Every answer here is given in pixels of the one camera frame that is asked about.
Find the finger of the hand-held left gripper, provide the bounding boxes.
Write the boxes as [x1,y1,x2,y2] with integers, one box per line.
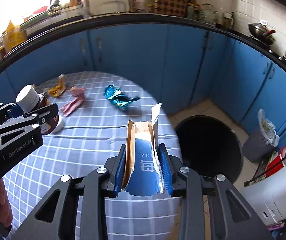
[0,102,23,129]
[0,104,59,137]

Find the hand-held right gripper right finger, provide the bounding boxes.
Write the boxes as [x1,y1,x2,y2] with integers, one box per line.
[157,143,275,240]

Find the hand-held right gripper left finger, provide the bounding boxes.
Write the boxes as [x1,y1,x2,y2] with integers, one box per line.
[11,144,128,240]

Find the brown bottle with white cap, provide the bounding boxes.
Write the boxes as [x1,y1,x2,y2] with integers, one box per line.
[16,84,59,134]

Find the torn blue paper carton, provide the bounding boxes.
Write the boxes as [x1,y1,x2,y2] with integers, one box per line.
[122,103,166,197]

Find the black round trash bin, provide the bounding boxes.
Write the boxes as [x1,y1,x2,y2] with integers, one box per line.
[174,115,244,184]

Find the person's left hand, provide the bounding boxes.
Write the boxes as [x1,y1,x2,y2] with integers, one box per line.
[0,179,13,228]

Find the small white cup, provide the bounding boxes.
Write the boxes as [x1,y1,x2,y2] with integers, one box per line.
[50,116,66,133]

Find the yellow crumpled wrapper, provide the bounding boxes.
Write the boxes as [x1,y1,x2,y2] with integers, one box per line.
[47,74,67,97]

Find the pink crumpled wrapper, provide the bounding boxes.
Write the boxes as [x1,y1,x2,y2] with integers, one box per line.
[61,86,87,117]

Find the blue foil wrapper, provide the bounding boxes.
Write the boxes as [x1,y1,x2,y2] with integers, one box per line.
[104,84,140,113]

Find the yellow bag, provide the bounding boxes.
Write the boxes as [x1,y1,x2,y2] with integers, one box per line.
[3,21,27,50]

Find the grey bin with plastic liner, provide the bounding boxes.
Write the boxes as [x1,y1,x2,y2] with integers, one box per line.
[242,109,280,163]

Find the white appliance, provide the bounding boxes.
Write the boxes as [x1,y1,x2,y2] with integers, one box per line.
[238,160,286,227]

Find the red plastic container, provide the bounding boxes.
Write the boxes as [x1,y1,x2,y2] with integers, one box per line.
[266,146,286,178]

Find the blue kitchen cabinets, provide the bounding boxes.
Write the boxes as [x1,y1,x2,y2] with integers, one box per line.
[0,17,286,140]

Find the white dish container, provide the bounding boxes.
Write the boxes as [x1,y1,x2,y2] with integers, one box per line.
[89,0,131,15]

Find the black kitchen countertop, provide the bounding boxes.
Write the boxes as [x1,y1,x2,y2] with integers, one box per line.
[0,12,286,88]

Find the glass kettle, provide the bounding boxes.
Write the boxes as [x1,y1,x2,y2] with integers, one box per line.
[199,4,220,23]

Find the metal wok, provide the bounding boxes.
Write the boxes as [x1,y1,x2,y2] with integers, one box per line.
[248,20,276,46]

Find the black wire rack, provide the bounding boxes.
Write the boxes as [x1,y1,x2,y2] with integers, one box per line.
[244,112,286,187]

